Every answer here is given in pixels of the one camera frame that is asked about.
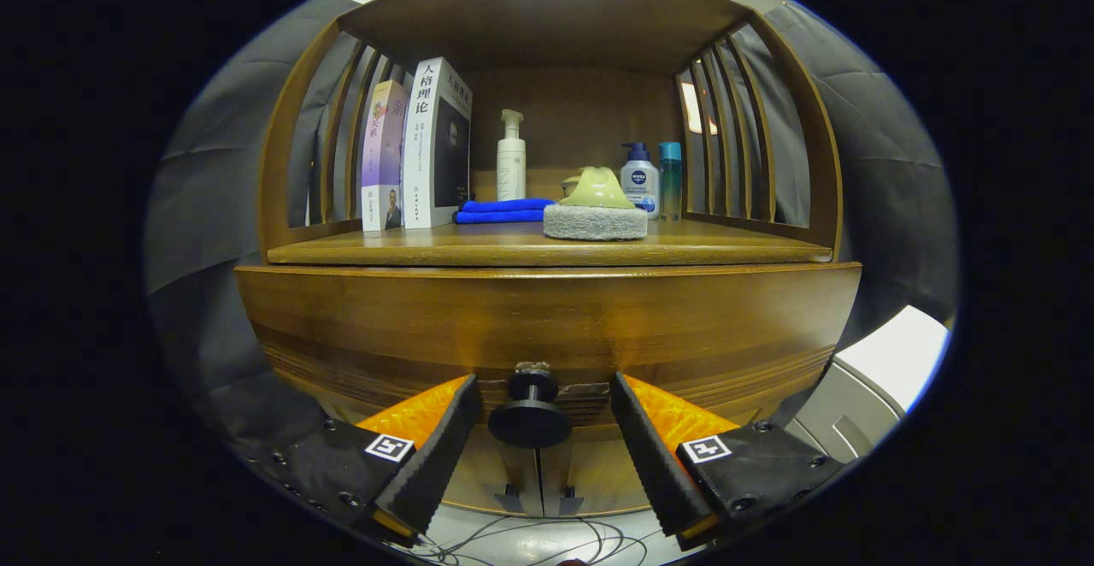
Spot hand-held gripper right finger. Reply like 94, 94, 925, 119
610, 372, 847, 550

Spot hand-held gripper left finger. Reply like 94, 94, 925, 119
248, 374, 484, 547

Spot black drawer knob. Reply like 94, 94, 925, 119
487, 363, 572, 449

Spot wooden drawer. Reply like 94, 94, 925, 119
235, 262, 862, 443

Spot grey scrub sponge green handle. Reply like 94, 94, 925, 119
543, 167, 649, 242

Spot wooden cabinet door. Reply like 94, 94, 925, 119
444, 438, 541, 516
540, 442, 655, 516

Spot wooden countertop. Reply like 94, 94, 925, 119
267, 217, 834, 268

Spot wooden cabinet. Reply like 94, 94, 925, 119
235, 0, 862, 520

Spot blue folded cloth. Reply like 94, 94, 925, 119
454, 198, 555, 225

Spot white bottle with blue pump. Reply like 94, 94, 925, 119
621, 142, 661, 221

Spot clear bottle with teal cap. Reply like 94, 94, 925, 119
658, 142, 683, 221

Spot thin pink purple book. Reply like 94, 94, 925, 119
361, 80, 409, 233

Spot thick white portrait book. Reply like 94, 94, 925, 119
402, 57, 473, 230

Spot black floor cables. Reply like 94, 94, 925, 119
385, 515, 685, 566

